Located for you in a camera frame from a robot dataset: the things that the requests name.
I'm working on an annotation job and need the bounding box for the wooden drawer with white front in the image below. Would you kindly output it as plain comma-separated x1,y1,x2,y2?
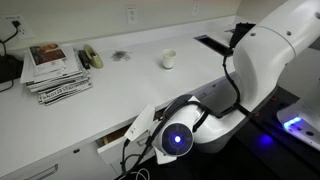
96,108,167,167

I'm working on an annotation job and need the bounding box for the white robot base blue light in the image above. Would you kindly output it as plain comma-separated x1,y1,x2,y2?
276,99,320,151

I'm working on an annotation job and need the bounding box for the white paper cup green stripe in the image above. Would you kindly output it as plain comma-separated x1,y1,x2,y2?
161,48,178,70

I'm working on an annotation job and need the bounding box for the pile of metal paper clips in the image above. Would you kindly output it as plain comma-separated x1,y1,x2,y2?
110,49,132,63

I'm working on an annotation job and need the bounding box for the black stapler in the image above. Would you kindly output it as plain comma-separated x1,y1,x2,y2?
77,49,92,71

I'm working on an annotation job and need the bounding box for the stack of white magazines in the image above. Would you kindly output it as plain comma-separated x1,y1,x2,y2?
19,46,93,94

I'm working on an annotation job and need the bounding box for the black white patterned magazine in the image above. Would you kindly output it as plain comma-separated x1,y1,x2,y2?
37,80,94,108

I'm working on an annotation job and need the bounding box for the white base cabinet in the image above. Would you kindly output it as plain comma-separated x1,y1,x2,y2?
0,73,241,180

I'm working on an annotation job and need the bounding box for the magazine with dark photo cover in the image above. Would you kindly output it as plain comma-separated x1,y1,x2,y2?
28,43,68,68

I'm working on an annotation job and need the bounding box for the black cart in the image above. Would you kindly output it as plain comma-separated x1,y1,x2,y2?
186,86,320,180

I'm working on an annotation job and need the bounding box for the black box device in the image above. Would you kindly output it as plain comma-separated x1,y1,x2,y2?
0,54,24,86

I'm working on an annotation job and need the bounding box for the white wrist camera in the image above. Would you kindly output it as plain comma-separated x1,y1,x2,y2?
123,103,157,142

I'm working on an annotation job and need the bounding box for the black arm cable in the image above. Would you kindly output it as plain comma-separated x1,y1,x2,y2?
120,46,254,176

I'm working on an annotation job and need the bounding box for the white cable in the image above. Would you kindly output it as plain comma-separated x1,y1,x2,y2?
118,168,151,180

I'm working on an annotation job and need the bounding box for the metal closed drawer handle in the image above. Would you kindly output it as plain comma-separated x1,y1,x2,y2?
24,163,59,180

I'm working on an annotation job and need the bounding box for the white wall outlet with plug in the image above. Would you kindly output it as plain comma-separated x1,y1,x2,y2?
1,14,34,41

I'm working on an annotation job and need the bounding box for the black power cable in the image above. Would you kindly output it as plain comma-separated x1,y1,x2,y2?
0,21,21,94

